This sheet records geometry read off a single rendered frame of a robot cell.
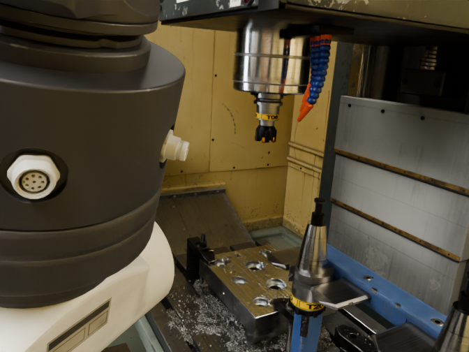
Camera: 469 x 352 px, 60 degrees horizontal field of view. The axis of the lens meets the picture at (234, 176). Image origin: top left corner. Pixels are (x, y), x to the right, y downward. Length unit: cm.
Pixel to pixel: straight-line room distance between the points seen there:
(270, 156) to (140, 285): 199
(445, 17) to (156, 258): 59
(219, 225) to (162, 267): 169
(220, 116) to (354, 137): 85
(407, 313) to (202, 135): 153
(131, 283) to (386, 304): 43
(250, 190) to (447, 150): 126
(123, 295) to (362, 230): 117
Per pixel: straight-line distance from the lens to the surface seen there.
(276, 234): 225
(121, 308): 20
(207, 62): 192
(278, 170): 222
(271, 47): 81
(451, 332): 46
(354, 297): 58
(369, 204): 128
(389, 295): 58
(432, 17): 68
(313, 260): 59
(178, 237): 180
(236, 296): 96
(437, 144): 112
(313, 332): 75
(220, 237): 185
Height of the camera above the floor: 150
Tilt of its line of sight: 16 degrees down
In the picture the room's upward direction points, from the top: 3 degrees clockwise
